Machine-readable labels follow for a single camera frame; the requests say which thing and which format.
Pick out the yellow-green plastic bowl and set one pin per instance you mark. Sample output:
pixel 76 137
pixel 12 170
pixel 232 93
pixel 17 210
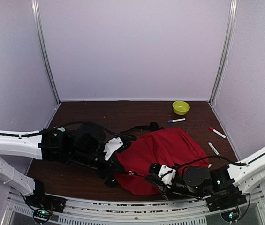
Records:
pixel 180 107

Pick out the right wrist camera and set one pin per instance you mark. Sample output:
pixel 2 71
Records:
pixel 163 172

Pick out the aluminium frame post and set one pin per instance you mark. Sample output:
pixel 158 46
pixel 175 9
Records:
pixel 44 54
pixel 225 51

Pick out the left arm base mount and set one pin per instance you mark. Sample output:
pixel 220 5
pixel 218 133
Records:
pixel 43 205

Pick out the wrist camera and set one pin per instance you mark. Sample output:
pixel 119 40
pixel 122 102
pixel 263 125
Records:
pixel 163 172
pixel 112 146

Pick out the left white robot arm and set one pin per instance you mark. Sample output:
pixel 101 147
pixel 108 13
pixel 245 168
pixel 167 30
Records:
pixel 47 145

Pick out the pale green ceramic bowl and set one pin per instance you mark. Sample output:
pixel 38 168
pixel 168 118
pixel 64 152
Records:
pixel 61 129

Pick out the purple-capped white marker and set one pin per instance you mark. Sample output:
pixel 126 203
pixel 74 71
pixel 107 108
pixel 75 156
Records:
pixel 176 120

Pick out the red backpack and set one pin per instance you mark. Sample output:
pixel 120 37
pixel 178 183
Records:
pixel 143 146

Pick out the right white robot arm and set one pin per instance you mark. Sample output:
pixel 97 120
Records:
pixel 236 178

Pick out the red-capped white marker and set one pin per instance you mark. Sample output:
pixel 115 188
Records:
pixel 217 132

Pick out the left aluminium frame post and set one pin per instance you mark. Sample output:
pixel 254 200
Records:
pixel 44 54

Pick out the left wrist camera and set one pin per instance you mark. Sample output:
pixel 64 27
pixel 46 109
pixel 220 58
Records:
pixel 112 146

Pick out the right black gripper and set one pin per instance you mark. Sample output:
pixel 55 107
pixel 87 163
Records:
pixel 162 185

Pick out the right aluminium frame post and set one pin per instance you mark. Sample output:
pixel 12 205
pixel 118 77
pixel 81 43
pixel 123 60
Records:
pixel 225 51

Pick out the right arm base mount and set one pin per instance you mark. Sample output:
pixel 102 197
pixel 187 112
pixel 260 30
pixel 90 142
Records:
pixel 228 203

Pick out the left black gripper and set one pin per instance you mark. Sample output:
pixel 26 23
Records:
pixel 108 169

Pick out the teal-capped white marker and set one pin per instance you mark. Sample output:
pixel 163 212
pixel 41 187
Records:
pixel 213 148

